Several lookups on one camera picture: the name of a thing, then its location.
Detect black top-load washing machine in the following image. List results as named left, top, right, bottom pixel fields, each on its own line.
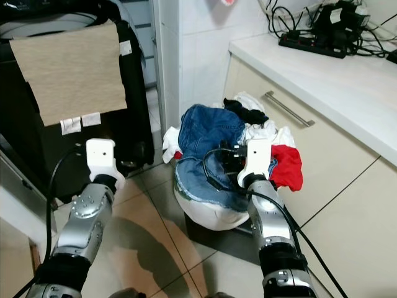
left=0, top=0, right=156, bottom=201

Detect white garment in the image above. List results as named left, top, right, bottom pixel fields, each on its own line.
left=162, top=92, right=297, bottom=165

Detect blue denim jeans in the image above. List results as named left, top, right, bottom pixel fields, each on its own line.
left=174, top=104, right=277, bottom=213

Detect black garment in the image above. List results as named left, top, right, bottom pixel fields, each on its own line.
left=223, top=98, right=269, bottom=125

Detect red garment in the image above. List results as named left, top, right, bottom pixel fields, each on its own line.
left=269, top=144, right=304, bottom=192

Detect white laundry basket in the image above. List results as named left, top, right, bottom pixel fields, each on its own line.
left=172, top=174, right=250, bottom=232

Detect beige cabinet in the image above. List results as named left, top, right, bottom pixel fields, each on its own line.
left=221, top=53, right=397, bottom=227

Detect black power strip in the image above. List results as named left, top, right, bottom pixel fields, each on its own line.
left=278, top=32, right=349, bottom=60

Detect white low panel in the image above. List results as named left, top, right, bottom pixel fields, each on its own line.
left=0, top=149, right=39, bottom=250

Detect beige cloth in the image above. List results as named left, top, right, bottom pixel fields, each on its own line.
left=9, top=20, right=128, bottom=127

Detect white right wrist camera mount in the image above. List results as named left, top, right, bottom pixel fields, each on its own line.
left=237, top=138, right=277, bottom=186

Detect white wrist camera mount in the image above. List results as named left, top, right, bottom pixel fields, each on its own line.
left=237, top=138, right=277, bottom=186
left=86, top=138, right=119, bottom=179

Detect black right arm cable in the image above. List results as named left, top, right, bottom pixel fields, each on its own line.
left=202, top=147, right=349, bottom=298

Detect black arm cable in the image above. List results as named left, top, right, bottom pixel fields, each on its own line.
left=14, top=148, right=89, bottom=298
left=202, top=147, right=349, bottom=298

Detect metal cabinet bar handle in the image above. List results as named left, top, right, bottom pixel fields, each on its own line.
left=261, top=90, right=314, bottom=129

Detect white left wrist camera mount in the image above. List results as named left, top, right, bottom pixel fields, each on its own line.
left=86, top=138, right=119, bottom=179

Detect black charger with tangled cables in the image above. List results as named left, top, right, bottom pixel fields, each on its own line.
left=264, top=0, right=397, bottom=64

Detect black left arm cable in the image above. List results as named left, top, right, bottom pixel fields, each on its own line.
left=14, top=148, right=89, bottom=298

